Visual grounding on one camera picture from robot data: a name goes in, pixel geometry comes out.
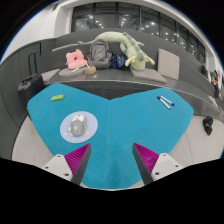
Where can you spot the dark blue patterned bag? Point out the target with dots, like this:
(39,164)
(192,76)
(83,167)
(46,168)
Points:
(117,61)

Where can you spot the grey flat seat cushion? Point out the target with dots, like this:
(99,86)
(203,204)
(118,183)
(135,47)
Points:
(148,75)
(50,75)

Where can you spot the pink plush cushion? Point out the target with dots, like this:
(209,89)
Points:
(75,60)

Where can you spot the green dragon plush toy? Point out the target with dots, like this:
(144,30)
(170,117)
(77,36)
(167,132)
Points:
(135,51)

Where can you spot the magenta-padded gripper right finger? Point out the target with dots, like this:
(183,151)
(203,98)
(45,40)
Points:
(146,159)

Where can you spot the small green eraser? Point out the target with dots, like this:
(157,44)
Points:
(57,98)

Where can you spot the round light blue mouse pad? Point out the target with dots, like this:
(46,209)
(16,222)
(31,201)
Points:
(91,126)

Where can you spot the white marker with blue cap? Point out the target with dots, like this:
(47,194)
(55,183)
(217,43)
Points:
(167,100)

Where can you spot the person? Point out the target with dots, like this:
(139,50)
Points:
(215,81)
(204,70)

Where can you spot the black bag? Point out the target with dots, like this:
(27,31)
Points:
(208,125)

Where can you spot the tan round woven pouch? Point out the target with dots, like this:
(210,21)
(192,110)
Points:
(90,70)

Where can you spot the grey white computer mouse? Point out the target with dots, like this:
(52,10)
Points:
(77,127)

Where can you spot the beige upright cushion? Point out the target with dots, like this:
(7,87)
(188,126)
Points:
(168,64)

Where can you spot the grey backpack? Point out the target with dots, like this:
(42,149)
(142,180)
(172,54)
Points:
(99,54)

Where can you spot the grey round seat cushion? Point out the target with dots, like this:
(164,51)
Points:
(70,73)

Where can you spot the black suitcase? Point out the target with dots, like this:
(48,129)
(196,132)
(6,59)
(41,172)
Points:
(30,88)

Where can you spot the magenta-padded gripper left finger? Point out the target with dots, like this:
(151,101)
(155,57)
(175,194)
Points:
(77,159)

